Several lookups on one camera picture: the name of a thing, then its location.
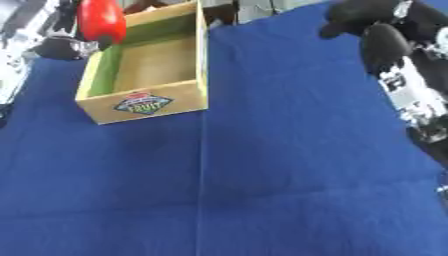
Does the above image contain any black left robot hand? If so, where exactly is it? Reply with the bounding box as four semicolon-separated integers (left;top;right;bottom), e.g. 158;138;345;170
31;0;118;62

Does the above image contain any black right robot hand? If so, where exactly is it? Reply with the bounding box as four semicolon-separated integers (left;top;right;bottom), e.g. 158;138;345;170
316;0;448;78

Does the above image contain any red toy pepper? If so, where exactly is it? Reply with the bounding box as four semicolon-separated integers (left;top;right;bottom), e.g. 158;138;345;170
75;0;130;46

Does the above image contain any brown object behind box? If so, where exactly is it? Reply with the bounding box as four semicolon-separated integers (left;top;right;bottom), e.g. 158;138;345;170
120;0;172;15

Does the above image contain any tan cardboard box green inside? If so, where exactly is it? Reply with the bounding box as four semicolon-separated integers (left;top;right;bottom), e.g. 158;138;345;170
73;0;212;126

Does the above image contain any dark chair base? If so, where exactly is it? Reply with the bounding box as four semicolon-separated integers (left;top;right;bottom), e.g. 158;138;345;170
201;0;242;27

